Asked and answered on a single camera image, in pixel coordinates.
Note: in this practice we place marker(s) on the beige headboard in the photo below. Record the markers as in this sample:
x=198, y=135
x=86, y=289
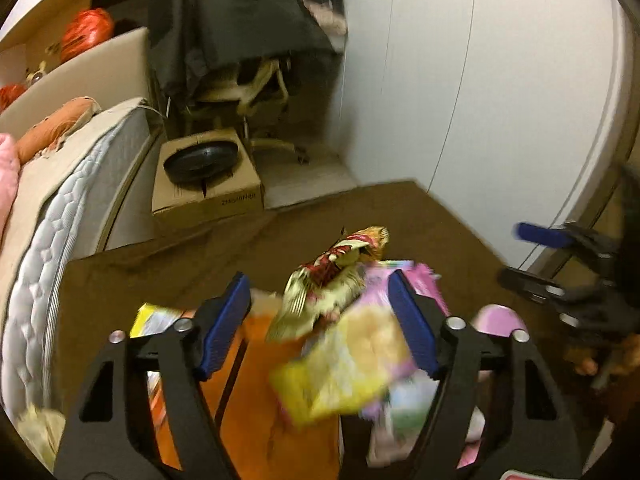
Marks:
x=110, y=70

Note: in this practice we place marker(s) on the quilted grey mattress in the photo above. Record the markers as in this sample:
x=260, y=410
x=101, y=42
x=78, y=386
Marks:
x=55, y=240

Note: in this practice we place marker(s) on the wooden shelf board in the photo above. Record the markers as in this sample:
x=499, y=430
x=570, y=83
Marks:
x=65, y=7

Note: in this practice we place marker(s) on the dark grey cloth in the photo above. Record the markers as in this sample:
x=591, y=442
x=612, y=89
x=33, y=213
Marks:
x=225, y=15

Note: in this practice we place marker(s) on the white wardrobe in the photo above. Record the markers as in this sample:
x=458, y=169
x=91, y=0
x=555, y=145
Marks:
x=475, y=85

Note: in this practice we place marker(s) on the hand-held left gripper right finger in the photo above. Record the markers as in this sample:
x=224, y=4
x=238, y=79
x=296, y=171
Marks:
x=412, y=327

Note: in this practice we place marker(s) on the white and pink packet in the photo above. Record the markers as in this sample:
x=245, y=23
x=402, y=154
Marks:
x=405, y=410

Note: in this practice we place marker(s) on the pink snack packet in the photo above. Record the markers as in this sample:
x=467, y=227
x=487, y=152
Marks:
x=375, y=280

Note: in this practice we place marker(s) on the beige office chair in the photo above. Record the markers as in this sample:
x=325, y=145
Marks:
x=250, y=95

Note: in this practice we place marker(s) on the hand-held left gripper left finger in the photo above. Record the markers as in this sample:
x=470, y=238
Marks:
x=227, y=322

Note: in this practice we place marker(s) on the red and gold snack wrapper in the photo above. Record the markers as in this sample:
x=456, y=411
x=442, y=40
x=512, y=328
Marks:
x=325, y=270

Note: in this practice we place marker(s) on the orange-red plastic bag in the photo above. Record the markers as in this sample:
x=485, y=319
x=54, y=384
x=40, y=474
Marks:
x=87, y=35
x=11, y=96

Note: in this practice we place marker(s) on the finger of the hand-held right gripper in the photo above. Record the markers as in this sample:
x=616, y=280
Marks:
x=537, y=232
x=530, y=282

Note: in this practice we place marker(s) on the black round dish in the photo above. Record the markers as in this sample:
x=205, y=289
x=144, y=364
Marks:
x=200, y=160

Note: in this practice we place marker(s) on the person's right hand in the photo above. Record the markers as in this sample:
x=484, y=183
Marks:
x=582, y=362

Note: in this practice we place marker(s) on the cardboard box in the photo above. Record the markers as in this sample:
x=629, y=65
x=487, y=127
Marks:
x=210, y=200

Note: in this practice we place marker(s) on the pink floral quilt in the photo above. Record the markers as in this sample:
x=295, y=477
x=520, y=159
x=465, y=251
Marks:
x=6, y=180

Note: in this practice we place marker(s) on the beige bed sheet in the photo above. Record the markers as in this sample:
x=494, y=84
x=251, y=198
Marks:
x=60, y=170

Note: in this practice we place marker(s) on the small yellow packet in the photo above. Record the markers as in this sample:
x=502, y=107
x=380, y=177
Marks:
x=150, y=317

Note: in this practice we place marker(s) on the pink round lid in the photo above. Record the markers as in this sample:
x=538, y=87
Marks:
x=500, y=317

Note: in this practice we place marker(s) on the orange plastic bag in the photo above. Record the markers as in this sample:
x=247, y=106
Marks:
x=255, y=385

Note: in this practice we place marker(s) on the yellow snack packet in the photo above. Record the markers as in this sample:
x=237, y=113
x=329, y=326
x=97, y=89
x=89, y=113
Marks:
x=340, y=365

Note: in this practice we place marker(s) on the orange pillow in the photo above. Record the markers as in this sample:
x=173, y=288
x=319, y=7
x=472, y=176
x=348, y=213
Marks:
x=55, y=127

